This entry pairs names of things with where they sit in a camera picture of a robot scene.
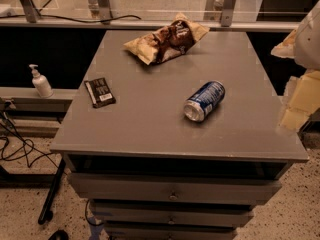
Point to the blue pepsi can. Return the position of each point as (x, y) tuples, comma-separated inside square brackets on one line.
[(198, 106)]

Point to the grey drawer cabinet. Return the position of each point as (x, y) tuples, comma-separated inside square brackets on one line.
[(147, 133)]

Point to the dark chocolate bar wrapper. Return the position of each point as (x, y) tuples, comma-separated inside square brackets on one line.
[(99, 92)]

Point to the yellow brown chip bag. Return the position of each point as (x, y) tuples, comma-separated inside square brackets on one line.
[(167, 42)]

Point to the top grey drawer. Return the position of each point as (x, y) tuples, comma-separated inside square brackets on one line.
[(173, 189)]

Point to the grey drawer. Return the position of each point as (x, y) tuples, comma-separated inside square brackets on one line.
[(173, 189), (172, 213), (154, 231)]

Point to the middle grey drawer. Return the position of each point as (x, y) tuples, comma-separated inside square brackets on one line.
[(172, 213)]

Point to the white pump dispenser bottle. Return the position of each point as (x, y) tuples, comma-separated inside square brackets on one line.
[(40, 82)]

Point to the bottom grey drawer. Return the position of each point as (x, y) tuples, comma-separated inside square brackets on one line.
[(154, 231)]

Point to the black metal stand leg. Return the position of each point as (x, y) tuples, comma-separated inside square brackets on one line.
[(46, 213)]

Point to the centre metal window post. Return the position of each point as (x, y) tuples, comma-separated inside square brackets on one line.
[(104, 11)]

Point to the metal window post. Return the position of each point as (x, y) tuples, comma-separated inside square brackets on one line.
[(104, 11), (30, 11), (227, 13)]

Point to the right metal window post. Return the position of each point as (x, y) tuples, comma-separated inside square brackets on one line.
[(227, 13)]

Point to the left metal window post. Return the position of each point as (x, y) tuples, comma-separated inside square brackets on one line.
[(30, 11)]

